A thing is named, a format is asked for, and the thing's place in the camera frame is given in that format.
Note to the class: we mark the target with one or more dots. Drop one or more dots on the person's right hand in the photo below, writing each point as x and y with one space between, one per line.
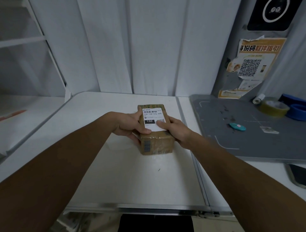
178 132

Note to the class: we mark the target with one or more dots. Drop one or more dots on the person's left hand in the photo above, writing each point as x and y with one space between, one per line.
124 125

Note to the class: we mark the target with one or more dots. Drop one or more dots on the person's left thumb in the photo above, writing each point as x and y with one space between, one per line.
144 127

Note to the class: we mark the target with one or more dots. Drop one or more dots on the person's right thumb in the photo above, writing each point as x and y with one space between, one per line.
162 124

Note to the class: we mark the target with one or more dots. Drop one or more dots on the brown cardboard parcel box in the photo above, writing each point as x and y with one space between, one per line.
155 136

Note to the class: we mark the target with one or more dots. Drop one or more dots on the person's left forearm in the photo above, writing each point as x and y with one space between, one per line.
51 172

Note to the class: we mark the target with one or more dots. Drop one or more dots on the person's right forearm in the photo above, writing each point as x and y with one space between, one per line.
241 184

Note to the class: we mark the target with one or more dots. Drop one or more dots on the teal box cutter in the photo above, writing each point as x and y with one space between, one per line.
237 126

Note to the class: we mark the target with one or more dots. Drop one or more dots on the grey scanner platform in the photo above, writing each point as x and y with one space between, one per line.
248 129

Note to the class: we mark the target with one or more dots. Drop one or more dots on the small white paper roll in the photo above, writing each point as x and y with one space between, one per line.
258 98

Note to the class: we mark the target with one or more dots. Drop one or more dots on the small white sticker label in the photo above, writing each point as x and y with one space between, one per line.
269 130

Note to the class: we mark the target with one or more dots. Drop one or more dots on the orange paper notice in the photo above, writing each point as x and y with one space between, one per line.
253 67

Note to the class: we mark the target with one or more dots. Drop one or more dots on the clear packing tape roll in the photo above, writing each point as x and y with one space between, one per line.
273 107

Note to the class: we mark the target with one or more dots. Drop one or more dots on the red pen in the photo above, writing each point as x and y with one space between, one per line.
12 115

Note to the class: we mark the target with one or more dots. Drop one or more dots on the dark blue tape roll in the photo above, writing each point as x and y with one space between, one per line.
292 98

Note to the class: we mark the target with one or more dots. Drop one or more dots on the white shelf unit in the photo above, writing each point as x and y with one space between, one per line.
28 47

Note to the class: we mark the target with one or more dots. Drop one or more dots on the black smartphone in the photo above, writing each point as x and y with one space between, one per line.
298 175

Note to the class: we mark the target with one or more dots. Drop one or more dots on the grey scanner upright post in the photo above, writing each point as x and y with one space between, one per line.
235 52

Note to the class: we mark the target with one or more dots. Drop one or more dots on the black scanner camera head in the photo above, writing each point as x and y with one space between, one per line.
270 14

